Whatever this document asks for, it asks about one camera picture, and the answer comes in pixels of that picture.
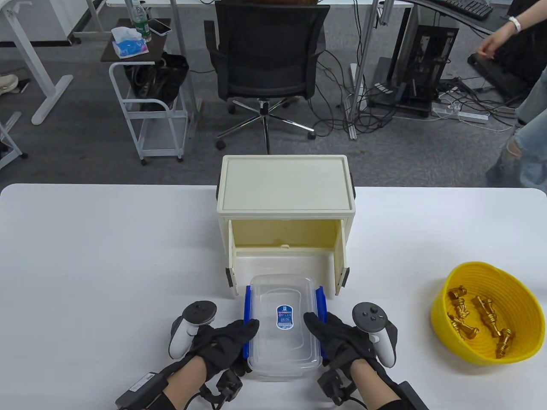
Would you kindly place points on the green water bottle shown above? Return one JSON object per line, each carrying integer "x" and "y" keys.
{"x": 140, "y": 21}

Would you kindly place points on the grey desk leg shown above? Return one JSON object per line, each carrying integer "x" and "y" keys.
{"x": 178, "y": 25}

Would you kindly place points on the white power strip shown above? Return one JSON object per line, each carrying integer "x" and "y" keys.
{"x": 461, "y": 115}

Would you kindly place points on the person's left hand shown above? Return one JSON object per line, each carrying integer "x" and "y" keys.
{"x": 224, "y": 346}

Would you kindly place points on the cream plastic cabinet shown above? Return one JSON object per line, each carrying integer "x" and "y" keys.
{"x": 284, "y": 188}

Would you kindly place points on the clear plastic box blue clips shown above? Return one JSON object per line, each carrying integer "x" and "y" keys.
{"x": 282, "y": 376}

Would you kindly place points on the aluminium post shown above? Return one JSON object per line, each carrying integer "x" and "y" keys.
{"x": 364, "y": 64}

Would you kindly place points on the black battery pack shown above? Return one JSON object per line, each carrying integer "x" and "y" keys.
{"x": 412, "y": 397}
{"x": 141, "y": 388}

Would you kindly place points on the yellow woven basket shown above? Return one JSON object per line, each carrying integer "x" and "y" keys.
{"x": 478, "y": 273}

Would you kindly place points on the brown side table top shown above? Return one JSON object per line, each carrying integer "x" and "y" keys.
{"x": 158, "y": 45}

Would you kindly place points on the pile of gold chess pieces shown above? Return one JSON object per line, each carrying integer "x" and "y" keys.
{"x": 485, "y": 309}

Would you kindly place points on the dark curved desk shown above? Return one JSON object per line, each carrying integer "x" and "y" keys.
{"x": 470, "y": 24}

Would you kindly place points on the person's right forearm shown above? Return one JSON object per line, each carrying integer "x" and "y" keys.
{"x": 376, "y": 384}

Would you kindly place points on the black office chair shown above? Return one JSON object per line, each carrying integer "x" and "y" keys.
{"x": 265, "y": 51}

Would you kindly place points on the black keyboard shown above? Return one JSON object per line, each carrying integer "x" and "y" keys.
{"x": 468, "y": 7}

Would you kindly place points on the smartphone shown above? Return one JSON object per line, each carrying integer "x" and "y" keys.
{"x": 159, "y": 27}

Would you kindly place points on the blue tissue pack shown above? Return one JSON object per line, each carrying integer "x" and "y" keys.
{"x": 130, "y": 47}

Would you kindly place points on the person's left forearm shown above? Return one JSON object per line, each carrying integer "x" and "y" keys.
{"x": 188, "y": 380}

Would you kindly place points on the black bag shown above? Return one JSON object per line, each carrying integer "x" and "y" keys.
{"x": 158, "y": 81}

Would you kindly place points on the white desk frame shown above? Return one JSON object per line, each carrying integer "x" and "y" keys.
{"x": 9, "y": 121}

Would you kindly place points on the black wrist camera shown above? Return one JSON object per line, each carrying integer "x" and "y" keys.
{"x": 335, "y": 386}
{"x": 228, "y": 384}

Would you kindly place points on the white storage pedestal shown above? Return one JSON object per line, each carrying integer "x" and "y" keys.
{"x": 47, "y": 21}

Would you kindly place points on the person's right hand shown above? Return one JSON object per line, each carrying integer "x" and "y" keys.
{"x": 337, "y": 341}

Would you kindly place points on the clear lid with blue label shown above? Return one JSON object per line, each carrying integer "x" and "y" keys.
{"x": 282, "y": 294}

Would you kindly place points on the white desk leg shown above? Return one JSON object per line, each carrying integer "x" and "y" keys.
{"x": 53, "y": 100}

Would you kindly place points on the black computer tower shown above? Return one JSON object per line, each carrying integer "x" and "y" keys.
{"x": 427, "y": 51}

